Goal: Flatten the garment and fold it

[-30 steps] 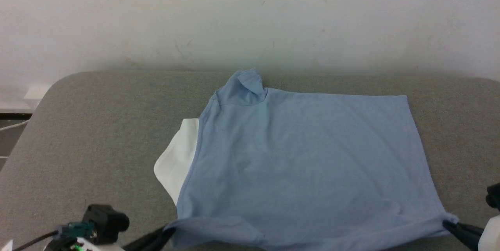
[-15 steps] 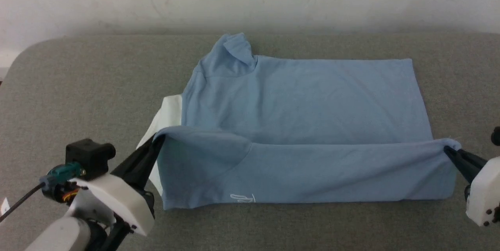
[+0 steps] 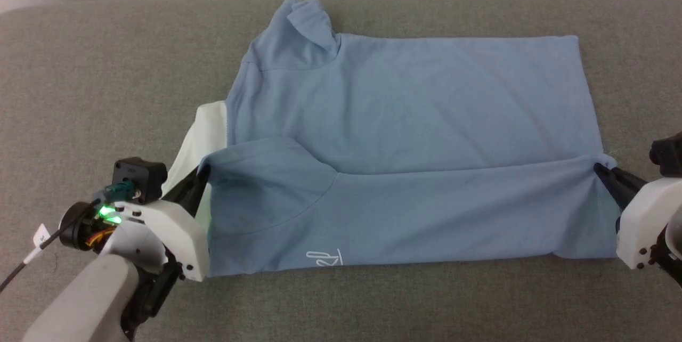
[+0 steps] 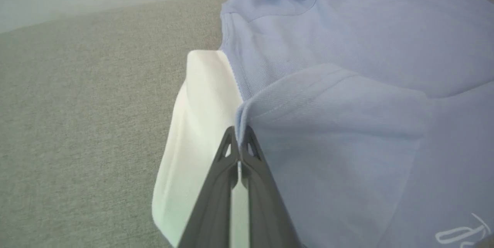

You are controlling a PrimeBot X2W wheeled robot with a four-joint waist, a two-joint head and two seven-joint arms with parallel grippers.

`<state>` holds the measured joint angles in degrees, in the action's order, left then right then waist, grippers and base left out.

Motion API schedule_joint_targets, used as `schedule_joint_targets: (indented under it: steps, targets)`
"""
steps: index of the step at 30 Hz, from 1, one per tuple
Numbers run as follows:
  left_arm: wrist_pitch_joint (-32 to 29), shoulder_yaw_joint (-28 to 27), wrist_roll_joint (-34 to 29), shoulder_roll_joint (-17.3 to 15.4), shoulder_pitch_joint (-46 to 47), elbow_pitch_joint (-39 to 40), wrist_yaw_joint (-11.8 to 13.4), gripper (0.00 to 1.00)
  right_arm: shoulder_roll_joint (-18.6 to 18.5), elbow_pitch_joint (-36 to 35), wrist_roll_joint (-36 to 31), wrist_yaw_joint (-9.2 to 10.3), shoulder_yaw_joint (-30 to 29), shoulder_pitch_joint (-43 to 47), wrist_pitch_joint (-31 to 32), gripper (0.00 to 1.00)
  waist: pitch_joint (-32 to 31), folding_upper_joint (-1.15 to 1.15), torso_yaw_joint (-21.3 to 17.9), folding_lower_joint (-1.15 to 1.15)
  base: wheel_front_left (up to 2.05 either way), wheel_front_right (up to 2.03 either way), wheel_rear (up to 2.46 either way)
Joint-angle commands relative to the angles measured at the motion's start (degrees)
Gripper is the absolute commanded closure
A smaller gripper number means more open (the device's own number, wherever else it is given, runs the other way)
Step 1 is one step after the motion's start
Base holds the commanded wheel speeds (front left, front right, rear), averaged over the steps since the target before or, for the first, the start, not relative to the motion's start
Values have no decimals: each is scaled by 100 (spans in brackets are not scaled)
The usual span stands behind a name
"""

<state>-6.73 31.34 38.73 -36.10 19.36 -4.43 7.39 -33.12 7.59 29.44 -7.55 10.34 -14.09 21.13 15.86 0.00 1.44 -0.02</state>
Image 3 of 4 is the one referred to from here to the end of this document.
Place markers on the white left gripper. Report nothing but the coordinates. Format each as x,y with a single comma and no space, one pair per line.
165,230

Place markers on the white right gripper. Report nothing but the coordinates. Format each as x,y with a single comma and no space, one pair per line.
647,219

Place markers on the light blue polo shirt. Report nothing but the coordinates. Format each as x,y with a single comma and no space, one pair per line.
415,145

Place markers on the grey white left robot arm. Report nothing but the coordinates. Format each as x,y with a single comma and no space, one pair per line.
90,294

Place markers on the beige fabric sofa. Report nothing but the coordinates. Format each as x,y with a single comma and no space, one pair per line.
373,304

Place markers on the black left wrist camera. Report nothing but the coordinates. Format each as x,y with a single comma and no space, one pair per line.
139,177

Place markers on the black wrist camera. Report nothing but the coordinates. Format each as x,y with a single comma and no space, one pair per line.
668,153
139,177

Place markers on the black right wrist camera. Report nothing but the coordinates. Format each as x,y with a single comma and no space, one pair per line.
668,153

